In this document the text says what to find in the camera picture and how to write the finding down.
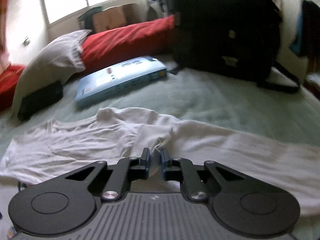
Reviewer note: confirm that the hanging clothes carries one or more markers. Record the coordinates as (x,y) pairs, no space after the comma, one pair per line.
(306,41)

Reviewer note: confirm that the red blanket roll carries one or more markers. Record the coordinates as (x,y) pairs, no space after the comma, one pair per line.
(117,45)

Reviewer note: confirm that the light blue book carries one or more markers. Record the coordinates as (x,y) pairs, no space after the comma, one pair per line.
(118,78)

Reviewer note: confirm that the black folded cloth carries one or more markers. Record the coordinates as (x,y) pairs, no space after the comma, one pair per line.
(39,100)

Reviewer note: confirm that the black backpack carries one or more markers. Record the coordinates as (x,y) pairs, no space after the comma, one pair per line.
(240,39)

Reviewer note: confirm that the white printed sweatshirt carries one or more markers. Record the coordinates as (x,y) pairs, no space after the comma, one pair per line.
(54,148)

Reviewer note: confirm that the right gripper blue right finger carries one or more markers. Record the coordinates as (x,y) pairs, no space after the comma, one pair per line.
(185,172)

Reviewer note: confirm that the red pillow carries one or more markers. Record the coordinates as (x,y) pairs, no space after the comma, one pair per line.
(9,80)

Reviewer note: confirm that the grey pillow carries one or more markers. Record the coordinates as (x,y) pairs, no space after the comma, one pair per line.
(57,61)

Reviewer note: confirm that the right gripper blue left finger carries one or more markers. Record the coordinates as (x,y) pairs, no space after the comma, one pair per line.
(123,174)

